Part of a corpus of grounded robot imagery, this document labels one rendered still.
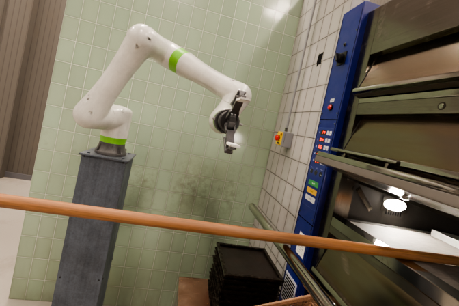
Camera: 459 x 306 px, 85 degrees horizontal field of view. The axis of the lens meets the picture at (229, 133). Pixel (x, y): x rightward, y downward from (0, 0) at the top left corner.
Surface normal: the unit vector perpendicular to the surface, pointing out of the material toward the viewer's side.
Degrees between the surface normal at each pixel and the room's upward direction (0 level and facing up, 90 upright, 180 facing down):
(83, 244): 90
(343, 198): 90
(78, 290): 90
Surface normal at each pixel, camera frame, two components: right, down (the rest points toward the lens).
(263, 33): 0.18, 0.07
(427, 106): -0.96, -0.21
